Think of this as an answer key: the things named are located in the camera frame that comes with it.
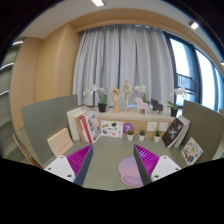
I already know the grey right partition panel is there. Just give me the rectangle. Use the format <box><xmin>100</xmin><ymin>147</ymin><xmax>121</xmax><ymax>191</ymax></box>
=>
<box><xmin>182</xmin><ymin>101</ymin><xmax>224</xmax><ymax>163</ymax></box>

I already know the wooden hand model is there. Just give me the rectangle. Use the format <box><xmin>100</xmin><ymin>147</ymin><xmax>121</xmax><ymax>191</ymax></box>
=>
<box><xmin>111</xmin><ymin>87</ymin><xmax>120</xmax><ymax>113</ymax></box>

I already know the grey curtain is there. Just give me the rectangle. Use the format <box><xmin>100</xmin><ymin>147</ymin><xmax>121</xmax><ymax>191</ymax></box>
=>
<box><xmin>73</xmin><ymin>24</ymin><xmax>174</xmax><ymax>106</ymax></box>

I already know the white wall socket left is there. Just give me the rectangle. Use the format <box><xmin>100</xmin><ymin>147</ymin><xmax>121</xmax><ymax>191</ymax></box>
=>
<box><xmin>147</xmin><ymin>122</ymin><xmax>157</xmax><ymax>131</ymax></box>

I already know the white orchid black pot left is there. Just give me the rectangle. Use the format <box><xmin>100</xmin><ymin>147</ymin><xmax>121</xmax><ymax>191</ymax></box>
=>
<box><xmin>83</xmin><ymin>84</ymin><xmax>107</xmax><ymax>112</ymax></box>

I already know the black toy horse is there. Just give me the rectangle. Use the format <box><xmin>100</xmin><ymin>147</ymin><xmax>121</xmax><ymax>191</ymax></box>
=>
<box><xmin>151</xmin><ymin>99</ymin><xmax>163</xmax><ymax>112</ymax></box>

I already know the small potted plant left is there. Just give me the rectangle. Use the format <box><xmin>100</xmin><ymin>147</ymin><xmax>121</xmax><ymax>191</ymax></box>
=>
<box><xmin>127</xmin><ymin>129</ymin><xmax>134</xmax><ymax>141</ymax></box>

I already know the wooden shelf ledge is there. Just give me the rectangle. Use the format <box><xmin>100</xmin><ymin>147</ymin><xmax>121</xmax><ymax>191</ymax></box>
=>
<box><xmin>82</xmin><ymin>106</ymin><xmax>174</xmax><ymax>138</ymax></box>

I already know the beige card box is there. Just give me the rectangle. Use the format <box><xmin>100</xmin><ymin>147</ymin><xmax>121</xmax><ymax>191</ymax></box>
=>
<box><xmin>47</xmin><ymin>128</ymin><xmax>73</xmax><ymax>157</ymax></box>

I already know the window frame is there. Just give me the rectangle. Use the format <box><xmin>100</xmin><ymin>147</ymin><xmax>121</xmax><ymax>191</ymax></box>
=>
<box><xmin>163</xmin><ymin>32</ymin><xmax>224</xmax><ymax>111</ymax></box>

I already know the black cover book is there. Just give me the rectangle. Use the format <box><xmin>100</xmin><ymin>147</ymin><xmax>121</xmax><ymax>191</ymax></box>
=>
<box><xmin>162</xmin><ymin>118</ymin><xmax>184</xmax><ymax>148</ymax></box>

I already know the wooden artist mannequin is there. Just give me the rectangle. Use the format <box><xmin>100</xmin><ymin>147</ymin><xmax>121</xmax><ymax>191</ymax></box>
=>
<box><xmin>123</xmin><ymin>81</ymin><xmax>133</xmax><ymax>110</ymax></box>

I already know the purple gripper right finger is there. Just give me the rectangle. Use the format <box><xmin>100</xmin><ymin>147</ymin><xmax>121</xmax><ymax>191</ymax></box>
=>
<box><xmin>133</xmin><ymin>144</ymin><xmax>181</xmax><ymax>185</ymax></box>

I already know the colourful illustrated book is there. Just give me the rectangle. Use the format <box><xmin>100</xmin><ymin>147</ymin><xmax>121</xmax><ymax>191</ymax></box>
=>
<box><xmin>181</xmin><ymin>138</ymin><xmax>203</xmax><ymax>166</ymax></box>

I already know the white wall socket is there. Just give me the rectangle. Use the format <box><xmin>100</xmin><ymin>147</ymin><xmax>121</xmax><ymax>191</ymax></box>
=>
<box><xmin>159</xmin><ymin>122</ymin><xmax>168</xmax><ymax>132</ymax></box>
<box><xmin>147</xmin><ymin>122</ymin><xmax>157</xmax><ymax>131</ymax></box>

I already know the white orchid middle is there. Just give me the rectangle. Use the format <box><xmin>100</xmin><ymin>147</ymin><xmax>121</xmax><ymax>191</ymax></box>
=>
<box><xmin>134</xmin><ymin>85</ymin><xmax>149</xmax><ymax>103</ymax></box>

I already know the purple mouse pad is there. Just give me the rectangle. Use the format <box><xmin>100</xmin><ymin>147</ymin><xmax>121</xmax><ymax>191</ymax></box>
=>
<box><xmin>118</xmin><ymin>157</ymin><xmax>143</xmax><ymax>187</ymax></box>

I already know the small potted plant right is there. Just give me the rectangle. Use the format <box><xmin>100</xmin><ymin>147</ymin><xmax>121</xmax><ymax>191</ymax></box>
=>
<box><xmin>154</xmin><ymin>129</ymin><xmax>161</xmax><ymax>142</ymax></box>

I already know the white wall socket right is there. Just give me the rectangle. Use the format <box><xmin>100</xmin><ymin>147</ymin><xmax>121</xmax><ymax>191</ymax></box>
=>
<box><xmin>159</xmin><ymin>122</ymin><xmax>168</xmax><ymax>132</ymax></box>

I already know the illustrated white card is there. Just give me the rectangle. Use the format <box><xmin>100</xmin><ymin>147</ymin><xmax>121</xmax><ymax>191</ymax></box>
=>
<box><xmin>101</xmin><ymin>120</ymin><xmax>123</xmax><ymax>138</ymax></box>

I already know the red white book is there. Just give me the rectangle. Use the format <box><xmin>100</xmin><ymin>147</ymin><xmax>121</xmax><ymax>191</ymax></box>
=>
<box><xmin>82</xmin><ymin>111</ymin><xmax>101</xmax><ymax>143</ymax></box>

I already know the white orchid black pot right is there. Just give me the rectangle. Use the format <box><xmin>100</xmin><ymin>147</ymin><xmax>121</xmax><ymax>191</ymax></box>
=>
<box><xmin>168</xmin><ymin>87</ymin><xmax>187</xmax><ymax>117</ymax></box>

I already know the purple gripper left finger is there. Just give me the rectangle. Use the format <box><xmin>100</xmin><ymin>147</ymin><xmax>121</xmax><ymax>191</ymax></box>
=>
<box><xmin>45</xmin><ymin>144</ymin><xmax>93</xmax><ymax>186</ymax></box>

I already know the purple round number sign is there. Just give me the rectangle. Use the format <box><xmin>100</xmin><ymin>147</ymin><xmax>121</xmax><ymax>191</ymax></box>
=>
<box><xmin>123</xmin><ymin>123</ymin><xmax>134</xmax><ymax>134</ymax></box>

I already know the small potted plant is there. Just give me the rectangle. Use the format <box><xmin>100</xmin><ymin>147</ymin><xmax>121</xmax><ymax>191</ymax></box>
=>
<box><xmin>127</xmin><ymin>129</ymin><xmax>134</xmax><ymax>141</ymax></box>
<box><xmin>139</xmin><ymin>130</ymin><xmax>146</xmax><ymax>141</ymax></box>
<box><xmin>154</xmin><ymin>129</ymin><xmax>161</xmax><ymax>142</ymax></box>

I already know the white orchid black pot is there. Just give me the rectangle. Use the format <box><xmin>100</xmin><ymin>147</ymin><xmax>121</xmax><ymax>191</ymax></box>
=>
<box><xmin>83</xmin><ymin>84</ymin><xmax>107</xmax><ymax>112</ymax></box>
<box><xmin>168</xmin><ymin>87</ymin><xmax>187</xmax><ymax>117</ymax></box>

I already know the grey left partition panel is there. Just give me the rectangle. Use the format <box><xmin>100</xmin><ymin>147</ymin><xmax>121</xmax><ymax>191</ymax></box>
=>
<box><xmin>17</xmin><ymin>95</ymin><xmax>78</xmax><ymax>166</ymax></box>

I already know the grey partition panel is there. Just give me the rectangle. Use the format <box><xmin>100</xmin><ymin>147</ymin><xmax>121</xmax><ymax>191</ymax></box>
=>
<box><xmin>182</xmin><ymin>101</ymin><xmax>224</xmax><ymax>163</ymax></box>
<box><xmin>17</xmin><ymin>95</ymin><xmax>78</xmax><ymax>166</ymax></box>

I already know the small potted plant middle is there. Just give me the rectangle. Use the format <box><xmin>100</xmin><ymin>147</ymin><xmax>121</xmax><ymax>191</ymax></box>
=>
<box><xmin>139</xmin><ymin>130</ymin><xmax>146</xmax><ymax>141</ymax></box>

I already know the pink toy horse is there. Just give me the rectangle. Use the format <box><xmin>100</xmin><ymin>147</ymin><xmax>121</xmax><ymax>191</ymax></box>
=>
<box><xmin>135</xmin><ymin>97</ymin><xmax>148</xmax><ymax>113</ymax></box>

